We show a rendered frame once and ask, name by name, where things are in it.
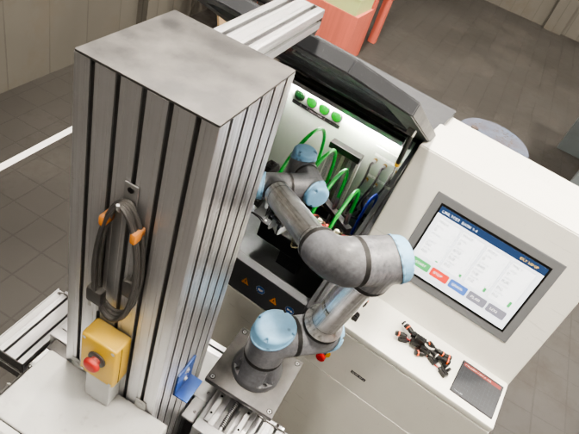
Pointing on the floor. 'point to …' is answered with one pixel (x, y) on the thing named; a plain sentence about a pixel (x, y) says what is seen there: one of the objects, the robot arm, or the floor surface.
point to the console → (350, 400)
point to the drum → (497, 134)
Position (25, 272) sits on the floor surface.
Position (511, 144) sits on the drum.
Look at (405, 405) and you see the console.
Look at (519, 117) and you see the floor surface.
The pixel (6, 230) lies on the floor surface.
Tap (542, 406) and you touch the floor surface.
